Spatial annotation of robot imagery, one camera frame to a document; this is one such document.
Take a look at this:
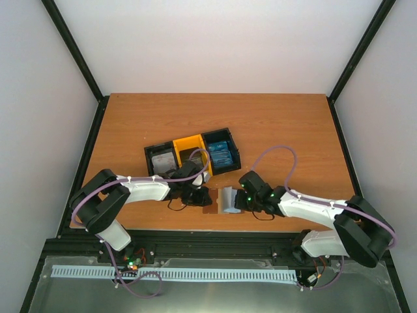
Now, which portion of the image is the black frame post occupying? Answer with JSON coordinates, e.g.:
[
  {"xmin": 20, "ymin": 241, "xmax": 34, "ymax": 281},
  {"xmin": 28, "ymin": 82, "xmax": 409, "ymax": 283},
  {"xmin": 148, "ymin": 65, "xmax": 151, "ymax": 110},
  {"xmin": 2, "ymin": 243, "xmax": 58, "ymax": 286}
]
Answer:
[
  {"xmin": 328, "ymin": 0, "xmax": 397, "ymax": 102},
  {"xmin": 41, "ymin": 0, "xmax": 105, "ymax": 102}
]

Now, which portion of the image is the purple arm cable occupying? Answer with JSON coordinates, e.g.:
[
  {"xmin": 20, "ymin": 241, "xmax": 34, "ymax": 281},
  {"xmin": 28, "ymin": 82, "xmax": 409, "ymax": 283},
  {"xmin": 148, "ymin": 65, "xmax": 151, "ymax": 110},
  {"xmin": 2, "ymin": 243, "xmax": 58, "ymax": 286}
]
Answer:
[
  {"xmin": 249, "ymin": 145, "xmax": 399, "ymax": 291},
  {"xmin": 70, "ymin": 148, "xmax": 211, "ymax": 229}
]

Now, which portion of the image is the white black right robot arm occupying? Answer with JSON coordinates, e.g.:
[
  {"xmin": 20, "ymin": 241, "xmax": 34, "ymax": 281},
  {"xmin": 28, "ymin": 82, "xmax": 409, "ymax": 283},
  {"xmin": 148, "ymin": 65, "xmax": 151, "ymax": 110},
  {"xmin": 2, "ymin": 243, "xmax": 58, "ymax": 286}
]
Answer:
[{"xmin": 235, "ymin": 171, "xmax": 396, "ymax": 268}]

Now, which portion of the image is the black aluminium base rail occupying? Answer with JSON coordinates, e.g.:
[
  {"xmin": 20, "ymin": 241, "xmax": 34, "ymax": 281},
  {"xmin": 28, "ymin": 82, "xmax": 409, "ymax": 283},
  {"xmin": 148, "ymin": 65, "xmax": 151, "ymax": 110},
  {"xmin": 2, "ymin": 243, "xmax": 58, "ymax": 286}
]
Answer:
[{"xmin": 41, "ymin": 230, "xmax": 314, "ymax": 269}]

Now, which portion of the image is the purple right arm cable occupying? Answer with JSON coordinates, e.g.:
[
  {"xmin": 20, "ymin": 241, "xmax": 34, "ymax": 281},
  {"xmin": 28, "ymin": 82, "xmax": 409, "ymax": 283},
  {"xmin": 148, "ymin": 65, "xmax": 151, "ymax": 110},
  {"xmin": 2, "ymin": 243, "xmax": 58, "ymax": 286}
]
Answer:
[{"xmin": 249, "ymin": 145, "xmax": 399, "ymax": 291}]

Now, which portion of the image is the silver credit card stack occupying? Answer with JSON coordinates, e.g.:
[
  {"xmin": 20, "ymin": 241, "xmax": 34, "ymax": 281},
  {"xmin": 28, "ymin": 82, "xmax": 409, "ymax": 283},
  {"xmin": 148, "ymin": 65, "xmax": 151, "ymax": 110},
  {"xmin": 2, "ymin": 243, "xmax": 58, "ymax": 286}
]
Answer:
[{"xmin": 151, "ymin": 151, "xmax": 177, "ymax": 173}]

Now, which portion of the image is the yellow bin middle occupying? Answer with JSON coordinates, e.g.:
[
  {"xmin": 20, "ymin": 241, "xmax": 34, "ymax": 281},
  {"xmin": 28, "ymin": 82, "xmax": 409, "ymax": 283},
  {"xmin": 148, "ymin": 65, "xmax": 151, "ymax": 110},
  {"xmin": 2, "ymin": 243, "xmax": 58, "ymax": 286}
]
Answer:
[{"xmin": 173, "ymin": 134, "xmax": 213, "ymax": 175}]

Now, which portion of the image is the dark credit card stack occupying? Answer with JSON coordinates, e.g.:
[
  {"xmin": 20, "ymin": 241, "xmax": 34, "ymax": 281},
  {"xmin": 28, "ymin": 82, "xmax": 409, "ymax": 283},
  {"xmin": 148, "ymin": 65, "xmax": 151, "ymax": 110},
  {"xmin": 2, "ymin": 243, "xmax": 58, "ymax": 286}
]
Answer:
[{"xmin": 179, "ymin": 147, "xmax": 207, "ymax": 168}]

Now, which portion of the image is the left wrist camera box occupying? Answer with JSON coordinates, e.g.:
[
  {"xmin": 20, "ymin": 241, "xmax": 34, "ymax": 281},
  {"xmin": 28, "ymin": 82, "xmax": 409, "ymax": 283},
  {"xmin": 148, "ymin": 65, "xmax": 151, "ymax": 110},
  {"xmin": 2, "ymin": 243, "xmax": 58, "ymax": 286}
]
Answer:
[{"xmin": 192, "ymin": 171, "xmax": 210, "ymax": 188}]

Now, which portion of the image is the black bin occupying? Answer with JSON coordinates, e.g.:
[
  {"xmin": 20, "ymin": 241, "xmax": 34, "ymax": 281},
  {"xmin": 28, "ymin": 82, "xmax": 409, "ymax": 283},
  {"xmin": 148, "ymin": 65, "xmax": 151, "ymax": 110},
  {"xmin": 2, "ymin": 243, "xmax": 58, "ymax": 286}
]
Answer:
[
  {"xmin": 144, "ymin": 141, "xmax": 179, "ymax": 176},
  {"xmin": 201, "ymin": 128, "xmax": 241, "ymax": 175}
]

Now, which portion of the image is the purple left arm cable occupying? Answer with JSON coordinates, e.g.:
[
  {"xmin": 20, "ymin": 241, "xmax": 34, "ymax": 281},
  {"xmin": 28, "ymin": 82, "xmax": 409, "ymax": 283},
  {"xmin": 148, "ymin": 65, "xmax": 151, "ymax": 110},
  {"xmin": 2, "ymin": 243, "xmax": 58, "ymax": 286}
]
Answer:
[{"xmin": 70, "ymin": 148, "xmax": 211, "ymax": 229}]

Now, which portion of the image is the black frame post right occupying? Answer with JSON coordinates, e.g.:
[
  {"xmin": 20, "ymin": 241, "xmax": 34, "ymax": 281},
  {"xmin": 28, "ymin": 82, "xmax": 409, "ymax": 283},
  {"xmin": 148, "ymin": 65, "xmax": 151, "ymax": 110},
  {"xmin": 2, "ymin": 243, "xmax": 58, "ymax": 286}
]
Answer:
[{"xmin": 328, "ymin": 0, "xmax": 397, "ymax": 102}]

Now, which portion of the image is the black bin right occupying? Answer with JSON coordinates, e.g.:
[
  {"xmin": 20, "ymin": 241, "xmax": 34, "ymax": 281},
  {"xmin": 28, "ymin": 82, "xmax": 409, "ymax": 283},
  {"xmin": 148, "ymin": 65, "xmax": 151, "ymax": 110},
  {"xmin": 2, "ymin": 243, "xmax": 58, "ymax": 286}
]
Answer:
[{"xmin": 201, "ymin": 128, "xmax": 241, "ymax": 175}]

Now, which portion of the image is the black bin left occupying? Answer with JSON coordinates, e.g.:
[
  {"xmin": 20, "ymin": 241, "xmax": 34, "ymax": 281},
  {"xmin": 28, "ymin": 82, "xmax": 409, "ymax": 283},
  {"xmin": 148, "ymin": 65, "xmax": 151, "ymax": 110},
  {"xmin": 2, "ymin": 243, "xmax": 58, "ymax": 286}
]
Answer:
[{"xmin": 144, "ymin": 141, "xmax": 179, "ymax": 176}]

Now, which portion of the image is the light blue cable duct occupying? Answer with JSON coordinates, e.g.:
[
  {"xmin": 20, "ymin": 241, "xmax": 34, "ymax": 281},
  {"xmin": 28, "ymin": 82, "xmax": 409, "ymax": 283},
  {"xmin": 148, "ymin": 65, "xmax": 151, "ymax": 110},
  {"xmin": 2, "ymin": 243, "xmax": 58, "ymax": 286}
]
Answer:
[{"xmin": 50, "ymin": 265, "xmax": 297, "ymax": 284}]

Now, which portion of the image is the brown leather card holder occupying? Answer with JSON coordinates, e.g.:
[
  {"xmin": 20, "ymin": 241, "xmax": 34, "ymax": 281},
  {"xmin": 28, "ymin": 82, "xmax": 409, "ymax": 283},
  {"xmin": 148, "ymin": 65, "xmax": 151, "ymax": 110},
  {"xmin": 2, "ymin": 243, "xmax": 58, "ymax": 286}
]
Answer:
[{"xmin": 203, "ymin": 188, "xmax": 226, "ymax": 215}]

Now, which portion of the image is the blue credit card stack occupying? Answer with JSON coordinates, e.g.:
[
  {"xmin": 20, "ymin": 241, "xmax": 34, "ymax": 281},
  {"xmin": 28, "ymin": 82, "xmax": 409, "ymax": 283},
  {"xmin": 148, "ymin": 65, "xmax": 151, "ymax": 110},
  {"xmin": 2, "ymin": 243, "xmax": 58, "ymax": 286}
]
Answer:
[{"xmin": 208, "ymin": 141, "xmax": 233, "ymax": 168}]

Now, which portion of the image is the metal sheet front plate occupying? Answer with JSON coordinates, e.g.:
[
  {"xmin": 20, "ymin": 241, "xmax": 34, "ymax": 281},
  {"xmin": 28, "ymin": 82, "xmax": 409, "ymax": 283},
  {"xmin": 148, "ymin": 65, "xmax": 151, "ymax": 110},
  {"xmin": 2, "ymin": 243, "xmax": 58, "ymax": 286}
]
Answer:
[{"xmin": 27, "ymin": 257, "xmax": 408, "ymax": 312}]

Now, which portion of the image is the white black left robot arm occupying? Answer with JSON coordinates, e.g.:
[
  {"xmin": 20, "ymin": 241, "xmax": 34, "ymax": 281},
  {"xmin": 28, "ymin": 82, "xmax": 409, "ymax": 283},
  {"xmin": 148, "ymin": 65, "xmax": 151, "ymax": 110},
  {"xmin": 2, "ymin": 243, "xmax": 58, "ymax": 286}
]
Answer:
[{"xmin": 69, "ymin": 161, "xmax": 212, "ymax": 263}]

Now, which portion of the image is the black frame post left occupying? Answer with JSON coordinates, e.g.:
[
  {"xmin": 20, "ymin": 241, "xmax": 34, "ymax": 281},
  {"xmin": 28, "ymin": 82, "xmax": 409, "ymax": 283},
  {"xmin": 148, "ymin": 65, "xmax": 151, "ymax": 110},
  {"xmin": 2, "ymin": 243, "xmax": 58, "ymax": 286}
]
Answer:
[{"xmin": 41, "ymin": 0, "xmax": 105, "ymax": 102}]

